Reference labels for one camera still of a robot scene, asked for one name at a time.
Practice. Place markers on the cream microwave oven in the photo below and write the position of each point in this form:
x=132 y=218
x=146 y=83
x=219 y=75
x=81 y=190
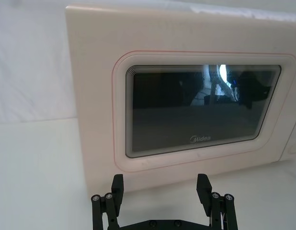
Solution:
x=186 y=43

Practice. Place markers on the white table cloth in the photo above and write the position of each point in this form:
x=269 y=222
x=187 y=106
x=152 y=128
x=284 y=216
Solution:
x=37 y=177

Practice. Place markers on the white curtain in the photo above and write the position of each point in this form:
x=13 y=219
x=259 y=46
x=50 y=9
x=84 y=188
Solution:
x=30 y=60

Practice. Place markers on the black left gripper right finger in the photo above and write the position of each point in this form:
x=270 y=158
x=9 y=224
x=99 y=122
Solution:
x=210 y=201

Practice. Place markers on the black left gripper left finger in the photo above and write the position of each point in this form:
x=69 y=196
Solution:
x=115 y=198

